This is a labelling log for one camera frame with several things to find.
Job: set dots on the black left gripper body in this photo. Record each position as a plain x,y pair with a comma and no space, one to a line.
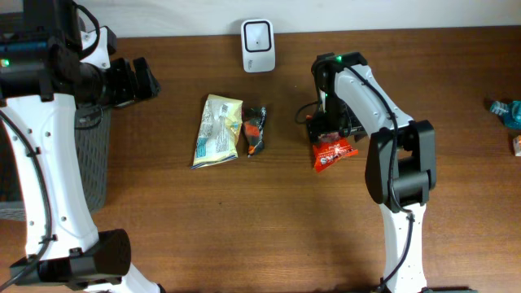
123,81

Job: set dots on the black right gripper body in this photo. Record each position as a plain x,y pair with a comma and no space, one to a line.
330,128

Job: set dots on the orange snack bag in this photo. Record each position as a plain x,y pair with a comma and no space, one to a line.
327,153

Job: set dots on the black silver snack packet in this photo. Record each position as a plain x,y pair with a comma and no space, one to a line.
253,128

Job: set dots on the yellow white wipes pack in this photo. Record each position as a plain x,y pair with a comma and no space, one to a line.
219,131

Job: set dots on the blue mouthwash bottle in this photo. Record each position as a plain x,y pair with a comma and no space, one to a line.
508,112

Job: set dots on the orange tissue pack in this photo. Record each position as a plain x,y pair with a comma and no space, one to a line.
516,144

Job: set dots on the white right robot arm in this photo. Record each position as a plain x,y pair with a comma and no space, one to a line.
400,164

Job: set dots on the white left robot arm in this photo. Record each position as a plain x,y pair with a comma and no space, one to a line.
64,246

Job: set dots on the white barcode scanner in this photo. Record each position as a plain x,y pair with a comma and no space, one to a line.
257,41

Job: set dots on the dark grey plastic basket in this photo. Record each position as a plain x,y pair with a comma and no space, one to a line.
91,163

